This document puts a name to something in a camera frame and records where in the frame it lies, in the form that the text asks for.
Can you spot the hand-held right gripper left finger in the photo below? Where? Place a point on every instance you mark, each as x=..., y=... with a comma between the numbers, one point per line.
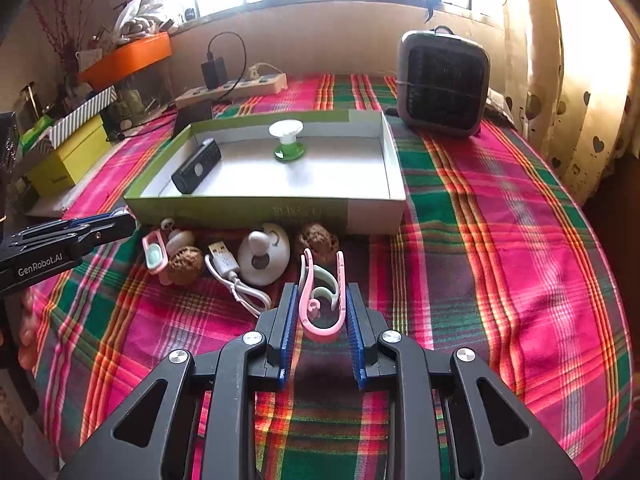
x=287, y=330

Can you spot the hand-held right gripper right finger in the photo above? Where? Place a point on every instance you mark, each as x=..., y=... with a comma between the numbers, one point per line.
x=356, y=330

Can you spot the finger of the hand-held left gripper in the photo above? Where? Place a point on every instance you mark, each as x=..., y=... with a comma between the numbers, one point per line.
x=110, y=230
x=95, y=219

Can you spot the large pink plastic clip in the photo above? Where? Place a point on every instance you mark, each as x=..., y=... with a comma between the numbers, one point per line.
x=320, y=332

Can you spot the small pink mint clip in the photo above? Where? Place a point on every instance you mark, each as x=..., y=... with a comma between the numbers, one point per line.
x=155, y=255

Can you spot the small clear white jar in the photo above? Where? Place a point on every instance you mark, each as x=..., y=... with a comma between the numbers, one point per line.
x=181, y=241

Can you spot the brown walnut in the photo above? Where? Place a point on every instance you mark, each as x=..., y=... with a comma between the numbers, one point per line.
x=185, y=265
x=316, y=240

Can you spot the shallow green white cardboard box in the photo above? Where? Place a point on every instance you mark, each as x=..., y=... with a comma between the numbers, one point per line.
x=325, y=170

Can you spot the person's left hand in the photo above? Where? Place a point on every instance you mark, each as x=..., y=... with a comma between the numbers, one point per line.
x=27, y=330

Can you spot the yellow green box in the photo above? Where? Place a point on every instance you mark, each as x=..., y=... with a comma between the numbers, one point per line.
x=65, y=160

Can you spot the white round plastic holder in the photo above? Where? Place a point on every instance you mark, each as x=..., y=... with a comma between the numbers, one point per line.
x=265, y=260

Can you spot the black perforated rectangular device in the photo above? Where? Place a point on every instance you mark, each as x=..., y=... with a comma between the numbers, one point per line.
x=195, y=167

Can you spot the green tissue pack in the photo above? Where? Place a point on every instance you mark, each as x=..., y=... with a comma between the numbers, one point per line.
x=37, y=130

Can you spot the grey white striped box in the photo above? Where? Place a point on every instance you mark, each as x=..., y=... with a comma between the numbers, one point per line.
x=85, y=107

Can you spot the clear glass tank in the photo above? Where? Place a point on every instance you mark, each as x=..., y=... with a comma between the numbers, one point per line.
x=145, y=92

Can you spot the pink green plaid cloth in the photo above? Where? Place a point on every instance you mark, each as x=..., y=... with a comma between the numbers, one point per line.
x=475, y=260

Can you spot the black smartphone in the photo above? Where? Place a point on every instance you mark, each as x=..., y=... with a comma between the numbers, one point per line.
x=195, y=110

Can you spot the orange box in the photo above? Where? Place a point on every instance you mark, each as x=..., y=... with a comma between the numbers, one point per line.
x=130, y=55

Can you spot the dried red branches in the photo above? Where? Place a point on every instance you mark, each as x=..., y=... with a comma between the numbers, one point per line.
x=60, y=35

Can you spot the black charger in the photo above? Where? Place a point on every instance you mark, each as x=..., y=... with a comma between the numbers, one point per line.
x=213, y=72

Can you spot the green white thread spool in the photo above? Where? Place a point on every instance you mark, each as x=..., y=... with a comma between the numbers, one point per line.
x=286, y=132

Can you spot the white plastic bag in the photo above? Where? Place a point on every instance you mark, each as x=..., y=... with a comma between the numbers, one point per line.
x=135, y=15

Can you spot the beige power strip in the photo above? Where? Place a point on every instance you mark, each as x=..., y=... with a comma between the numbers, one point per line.
x=265, y=82

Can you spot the grey portable heater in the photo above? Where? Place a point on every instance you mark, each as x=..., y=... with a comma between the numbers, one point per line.
x=440, y=85

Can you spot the beige handheld tool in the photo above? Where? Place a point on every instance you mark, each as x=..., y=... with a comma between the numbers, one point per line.
x=500, y=105

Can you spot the beige heart print curtain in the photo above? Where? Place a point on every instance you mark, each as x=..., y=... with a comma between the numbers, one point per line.
x=575, y=85

